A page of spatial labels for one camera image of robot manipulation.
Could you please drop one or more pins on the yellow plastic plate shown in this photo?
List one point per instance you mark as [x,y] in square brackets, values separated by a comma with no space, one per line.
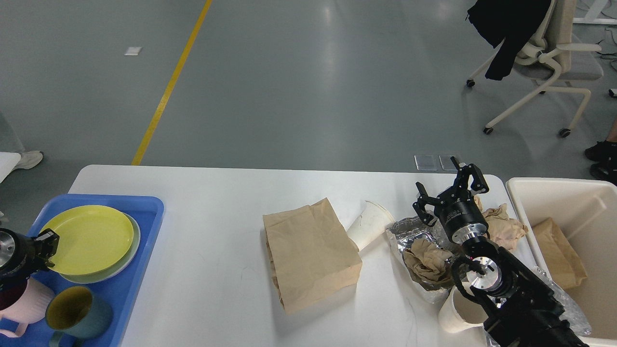
[91,239]

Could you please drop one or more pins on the blue plastic tray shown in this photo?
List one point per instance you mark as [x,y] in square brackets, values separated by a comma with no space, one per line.
[119,291]

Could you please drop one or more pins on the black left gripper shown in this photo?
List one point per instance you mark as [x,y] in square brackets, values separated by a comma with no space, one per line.
[18,254]

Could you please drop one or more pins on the brown paper bag in bin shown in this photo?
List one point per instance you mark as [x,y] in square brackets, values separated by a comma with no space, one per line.
[563,262]

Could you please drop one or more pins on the beige office chair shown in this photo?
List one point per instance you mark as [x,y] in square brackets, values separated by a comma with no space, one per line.
[553,59]

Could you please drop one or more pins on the white shoe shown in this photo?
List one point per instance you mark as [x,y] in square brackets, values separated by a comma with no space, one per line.
[28,160]

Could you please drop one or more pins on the pale green plate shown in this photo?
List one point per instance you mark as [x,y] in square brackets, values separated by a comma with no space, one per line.
[114,269]

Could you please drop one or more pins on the dark teal mug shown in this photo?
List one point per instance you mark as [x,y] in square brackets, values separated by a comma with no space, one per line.
[77,312]

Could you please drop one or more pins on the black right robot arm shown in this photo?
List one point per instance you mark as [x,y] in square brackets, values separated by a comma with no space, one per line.
[521,309]

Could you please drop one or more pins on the white paper cup lying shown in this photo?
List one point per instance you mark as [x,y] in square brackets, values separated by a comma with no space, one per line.
[369,224]

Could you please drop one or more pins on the crumpled beige napkin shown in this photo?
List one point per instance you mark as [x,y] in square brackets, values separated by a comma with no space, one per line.
[503,229]

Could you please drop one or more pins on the white desk frame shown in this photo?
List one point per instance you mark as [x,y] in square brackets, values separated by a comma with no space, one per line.
[594,15]

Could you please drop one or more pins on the pink ribbed mug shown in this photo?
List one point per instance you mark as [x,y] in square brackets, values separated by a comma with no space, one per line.
[29,308]

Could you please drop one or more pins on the black shoe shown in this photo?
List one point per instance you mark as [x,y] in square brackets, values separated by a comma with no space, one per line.
[602,151]
[604,172]

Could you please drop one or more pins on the white paper cup upright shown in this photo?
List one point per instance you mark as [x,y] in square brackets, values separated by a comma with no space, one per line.
[458,313]

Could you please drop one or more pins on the black jacket on chair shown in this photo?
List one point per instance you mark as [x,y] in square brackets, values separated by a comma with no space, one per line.
[508,25]

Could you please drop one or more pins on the cream plastic bin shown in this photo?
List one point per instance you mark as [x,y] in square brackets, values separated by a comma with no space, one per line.
[586,212]

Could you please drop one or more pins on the crumpled brown napkin in foil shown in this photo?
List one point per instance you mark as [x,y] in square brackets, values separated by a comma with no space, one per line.
[428,265]

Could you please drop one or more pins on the crumpled aluminium foil tray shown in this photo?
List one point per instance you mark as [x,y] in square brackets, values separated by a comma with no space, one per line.
[401,234]

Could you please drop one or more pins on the floor outlet plates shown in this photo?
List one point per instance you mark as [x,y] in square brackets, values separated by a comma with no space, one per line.
[436,163]

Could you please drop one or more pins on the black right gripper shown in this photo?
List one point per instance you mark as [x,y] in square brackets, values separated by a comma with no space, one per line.
[458,213]

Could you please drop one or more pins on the clear plastic wrap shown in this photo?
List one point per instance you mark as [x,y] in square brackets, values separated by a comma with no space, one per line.
[572,311]

